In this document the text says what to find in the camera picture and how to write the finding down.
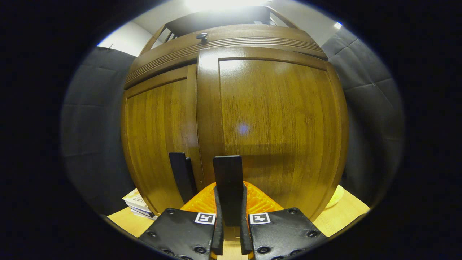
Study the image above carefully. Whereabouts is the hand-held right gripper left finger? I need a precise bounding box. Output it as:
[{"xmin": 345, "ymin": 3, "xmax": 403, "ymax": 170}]
[{"xmin": 138, "ymin": 181, "xmax": 225, "ymax": 260}]

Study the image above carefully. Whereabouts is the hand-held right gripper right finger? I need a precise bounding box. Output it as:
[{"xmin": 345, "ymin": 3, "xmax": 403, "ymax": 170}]
[{"xmin": 240, "ymin": 181, "xmax": 329, "ymax": 260}]

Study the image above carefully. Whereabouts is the wooden cabinet door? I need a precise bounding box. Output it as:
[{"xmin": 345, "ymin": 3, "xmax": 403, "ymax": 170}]
[
  {"xmin": 196, "ymin": 46, "xmax": 350, "ymax": 227},
  {"xmin": 121, "ymin": 64, "xmax": 204, "ymax": 215}
]

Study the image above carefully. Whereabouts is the wooden double-door shoe cabinet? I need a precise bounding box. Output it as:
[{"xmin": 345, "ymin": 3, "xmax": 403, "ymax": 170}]
[{"xmin": 121, "ymin": 5, "xmax": 350, "ymax": 221}]

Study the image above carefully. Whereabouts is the white paperback book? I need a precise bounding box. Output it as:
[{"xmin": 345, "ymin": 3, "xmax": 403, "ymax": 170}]
[
  {"xmin": 126, "ymin": 204, "xmax": 154, "ymax": 216},
  {"xmin": 122, "ymin": 188, "xmax": 149, "ymax": 210},
  {"xmin": 130, "ymin": 210, "xmax": 158, "ymax": 220}
]

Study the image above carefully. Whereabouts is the yellow fluffy puff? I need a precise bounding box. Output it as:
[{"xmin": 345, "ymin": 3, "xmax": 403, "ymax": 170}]
[{"xmin": 325, "ymin": 185, "xmax": 344, "ymax": 209}]

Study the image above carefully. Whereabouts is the large ceiling light panel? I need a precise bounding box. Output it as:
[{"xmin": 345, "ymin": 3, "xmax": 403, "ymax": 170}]
[{"xmin": 184, "ymin": 0, "xmax": 271, "ymax": 11}]

